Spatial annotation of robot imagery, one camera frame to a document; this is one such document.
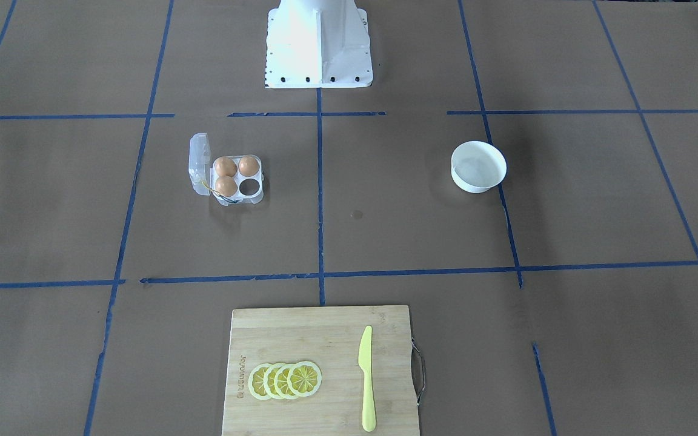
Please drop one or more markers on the brown egg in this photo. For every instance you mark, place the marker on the brown egg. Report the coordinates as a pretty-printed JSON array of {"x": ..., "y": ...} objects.
[
  {"x": 249, "y": 165},
  {"x": 225, "y": 166},
  {"x": 226, "y": 186}
]

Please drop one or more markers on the brown egg in box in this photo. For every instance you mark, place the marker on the brown egg in box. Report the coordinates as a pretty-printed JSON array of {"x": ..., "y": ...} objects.
[
  {"x": 225, "y": 166},
  {"x": 226, "y": 186}
]

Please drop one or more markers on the clear plastic egg box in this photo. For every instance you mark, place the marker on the clear plastic egg box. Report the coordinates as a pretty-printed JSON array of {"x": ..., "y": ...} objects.
[{"x": 203, "y": 177}]

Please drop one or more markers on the lemon slice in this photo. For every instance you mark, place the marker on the lemon slice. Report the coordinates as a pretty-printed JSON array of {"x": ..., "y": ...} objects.
[
  {"x": 269, "y": 381},
  {"x": 257, "y": 382},
  {"x": 281, "y": 382},
  {"x": 306, "y": 378}
]

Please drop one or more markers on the bamboo cutting board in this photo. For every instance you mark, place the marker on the bamboo cutting board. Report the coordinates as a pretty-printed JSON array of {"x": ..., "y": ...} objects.
[{"x": 333, "y": 370}]

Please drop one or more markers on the yellow plastic knife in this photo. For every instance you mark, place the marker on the yellow plastic knife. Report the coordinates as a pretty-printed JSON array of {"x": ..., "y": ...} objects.
[{"x": 368, "y": 401}]

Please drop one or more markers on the white bowl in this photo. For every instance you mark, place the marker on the white bowl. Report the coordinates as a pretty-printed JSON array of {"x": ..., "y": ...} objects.
[{"x": 477, "y": 166}]

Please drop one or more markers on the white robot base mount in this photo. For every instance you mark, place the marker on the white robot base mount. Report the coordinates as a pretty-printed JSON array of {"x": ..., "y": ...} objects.
[{"x": 318, "y": 44}]

